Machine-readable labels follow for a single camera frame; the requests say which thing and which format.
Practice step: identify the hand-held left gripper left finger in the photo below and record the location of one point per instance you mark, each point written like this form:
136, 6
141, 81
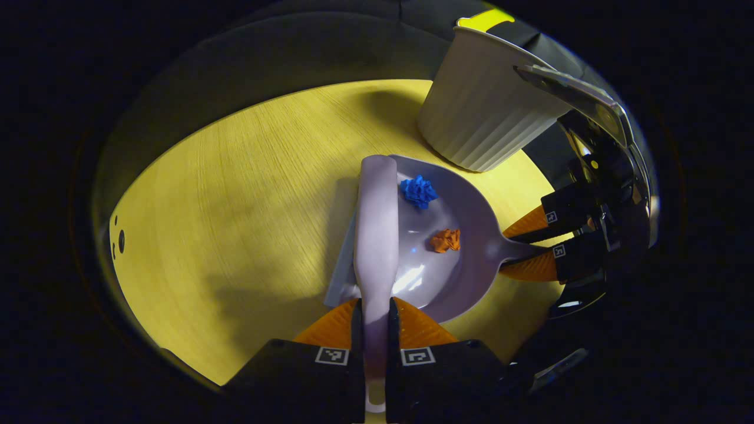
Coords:
356, 353

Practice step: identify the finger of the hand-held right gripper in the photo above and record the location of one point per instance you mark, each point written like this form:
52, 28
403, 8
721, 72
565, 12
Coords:
562, 212
574, 259

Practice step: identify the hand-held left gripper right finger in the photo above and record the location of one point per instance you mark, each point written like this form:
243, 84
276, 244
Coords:
393, 353

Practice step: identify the lilac dustpan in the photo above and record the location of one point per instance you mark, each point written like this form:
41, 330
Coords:
471, 235

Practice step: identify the small lilac broom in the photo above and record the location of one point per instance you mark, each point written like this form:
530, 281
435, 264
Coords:
377, 235

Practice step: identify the orange paper scrap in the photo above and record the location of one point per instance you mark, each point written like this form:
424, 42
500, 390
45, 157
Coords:
446, 240

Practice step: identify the white ribbed garbage bin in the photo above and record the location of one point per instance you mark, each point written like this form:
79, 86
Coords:
483, 106

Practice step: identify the blue paper scrap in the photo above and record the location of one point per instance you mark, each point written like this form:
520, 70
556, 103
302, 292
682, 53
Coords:
419, 191

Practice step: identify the black backdrop cloth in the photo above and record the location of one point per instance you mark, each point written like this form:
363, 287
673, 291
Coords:
294, 53

